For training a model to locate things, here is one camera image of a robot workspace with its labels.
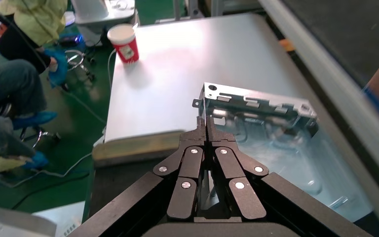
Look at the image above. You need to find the stamped metal bracket part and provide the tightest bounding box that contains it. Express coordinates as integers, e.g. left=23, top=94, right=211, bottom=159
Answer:
left=192, top=82, right=374, bottom=223

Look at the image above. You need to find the aluminium conveyor rail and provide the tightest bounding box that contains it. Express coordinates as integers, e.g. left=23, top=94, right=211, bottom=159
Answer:
left=258, top=0, right=379, bottom=237

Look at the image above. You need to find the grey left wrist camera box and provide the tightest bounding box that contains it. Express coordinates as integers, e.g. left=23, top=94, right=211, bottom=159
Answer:
left=0, top=202, right=58, bottom=237

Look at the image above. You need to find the red paper cup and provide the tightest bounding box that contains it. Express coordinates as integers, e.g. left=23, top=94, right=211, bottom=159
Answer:
left=107, top=23, right=141, bottom=65

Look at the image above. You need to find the white vented device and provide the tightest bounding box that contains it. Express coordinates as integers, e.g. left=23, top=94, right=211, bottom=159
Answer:
left=32, top=200, right=86, bottom=237

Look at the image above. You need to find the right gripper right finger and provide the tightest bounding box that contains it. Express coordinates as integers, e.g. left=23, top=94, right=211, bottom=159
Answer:
left=206, top=117, right=373, bottom=237

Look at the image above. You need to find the black conveyor belt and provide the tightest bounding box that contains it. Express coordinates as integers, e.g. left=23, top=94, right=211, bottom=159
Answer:
left=282, top=0, right=379, bottom=88

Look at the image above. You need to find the white cabinet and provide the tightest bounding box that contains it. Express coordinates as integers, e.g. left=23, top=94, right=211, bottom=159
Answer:
left=71, top=0, right=137, bottom=29

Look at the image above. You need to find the white floor cable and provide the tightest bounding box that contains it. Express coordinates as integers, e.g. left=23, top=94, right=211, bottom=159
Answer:
left=11, top=152, right=94, bottom=189

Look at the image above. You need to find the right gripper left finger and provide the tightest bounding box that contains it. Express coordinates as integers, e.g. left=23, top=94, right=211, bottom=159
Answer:
left=68, top=116, right=207, bottom=237

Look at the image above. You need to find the black floor cable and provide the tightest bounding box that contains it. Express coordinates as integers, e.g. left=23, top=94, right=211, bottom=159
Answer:
left=11, top=171, right=91, bottom=210

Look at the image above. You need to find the person in yellow-green jacket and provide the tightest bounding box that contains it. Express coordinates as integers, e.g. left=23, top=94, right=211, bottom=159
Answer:
left=0, top=0, right=69, bottom=131
left=0, top=113, right=50, bottom=178

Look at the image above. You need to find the chrome stool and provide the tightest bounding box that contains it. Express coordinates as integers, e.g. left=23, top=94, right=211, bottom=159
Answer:
left=64, top=49, right=96, bottom=83
left=19, top=126, right=62, bottom=150

